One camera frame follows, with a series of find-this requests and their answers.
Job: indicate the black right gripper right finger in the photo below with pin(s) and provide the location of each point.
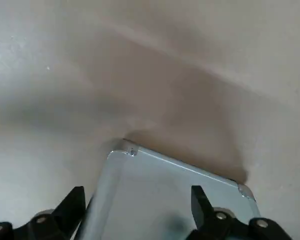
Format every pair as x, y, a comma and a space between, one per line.
222, 225

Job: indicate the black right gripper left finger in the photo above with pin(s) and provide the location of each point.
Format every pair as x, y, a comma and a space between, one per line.
52, 225

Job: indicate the aluminium first-aid case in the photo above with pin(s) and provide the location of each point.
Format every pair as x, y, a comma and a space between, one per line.
152, 195

